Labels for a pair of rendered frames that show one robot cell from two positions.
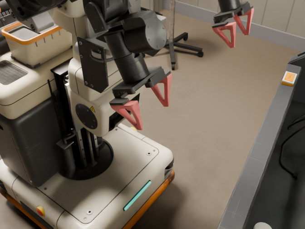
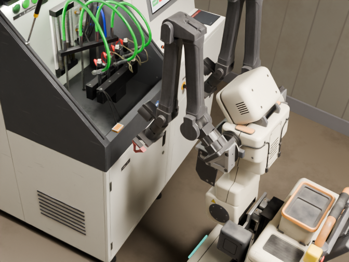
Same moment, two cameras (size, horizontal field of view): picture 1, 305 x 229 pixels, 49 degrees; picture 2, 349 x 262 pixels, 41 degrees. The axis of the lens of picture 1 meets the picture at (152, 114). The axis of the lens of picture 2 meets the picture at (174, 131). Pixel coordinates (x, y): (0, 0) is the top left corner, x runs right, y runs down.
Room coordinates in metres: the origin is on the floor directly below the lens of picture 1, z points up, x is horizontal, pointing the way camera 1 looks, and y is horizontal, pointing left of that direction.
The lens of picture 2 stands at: (2.34, -0.27, 2.31)
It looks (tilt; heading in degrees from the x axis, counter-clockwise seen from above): 40 degrees down; 174
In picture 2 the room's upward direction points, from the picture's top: 6 degrees clockwise
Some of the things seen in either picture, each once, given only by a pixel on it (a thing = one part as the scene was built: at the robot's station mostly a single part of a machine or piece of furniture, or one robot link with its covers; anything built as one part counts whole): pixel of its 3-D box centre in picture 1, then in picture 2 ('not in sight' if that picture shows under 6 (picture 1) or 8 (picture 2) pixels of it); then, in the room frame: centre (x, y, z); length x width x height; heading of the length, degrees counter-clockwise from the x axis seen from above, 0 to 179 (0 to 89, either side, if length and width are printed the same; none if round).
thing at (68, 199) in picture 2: not in sight; (97, 165); (0.43, -0.51, 0.39); 0.70 x 0.58 x 0.79; 152
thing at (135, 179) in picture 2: not in sight; (141, 177); (0.56, -0.26, 0.44); 0.65 x 0.02 x 0.68; 152
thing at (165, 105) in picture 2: not in sight; (171, 73); (0.96, -0.17, 1.40); 0.11 x 0.06 x 0.43; 143
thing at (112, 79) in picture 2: not in sight; (112, 83); (0.33, -0.42, 0.91); 0.34 x 0.10 x 0.15; 152
